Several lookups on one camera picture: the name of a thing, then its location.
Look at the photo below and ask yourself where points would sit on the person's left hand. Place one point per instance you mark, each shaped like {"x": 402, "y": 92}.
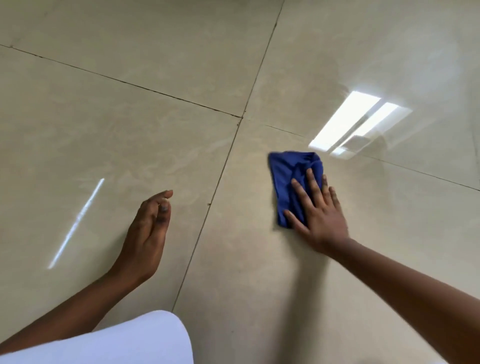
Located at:
{"x": 144, "y": 243}

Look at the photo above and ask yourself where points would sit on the person's left forearm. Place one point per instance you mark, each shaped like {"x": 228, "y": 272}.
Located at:
{"x": 67, "y": 315}

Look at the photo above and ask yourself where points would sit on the person's right forearm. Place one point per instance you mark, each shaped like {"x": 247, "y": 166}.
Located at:
{"x": 412, "y": 296}

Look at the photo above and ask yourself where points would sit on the white garment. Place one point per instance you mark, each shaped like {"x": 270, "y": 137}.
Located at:
{"x": 131, "y": 341}

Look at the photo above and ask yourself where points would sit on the person's right hand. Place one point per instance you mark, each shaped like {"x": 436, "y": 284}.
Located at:
{"x": 322, "y": 221}

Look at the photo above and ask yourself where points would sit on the blue cleaning cloth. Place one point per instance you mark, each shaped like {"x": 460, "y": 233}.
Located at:
{"x": 288, "y": 172}

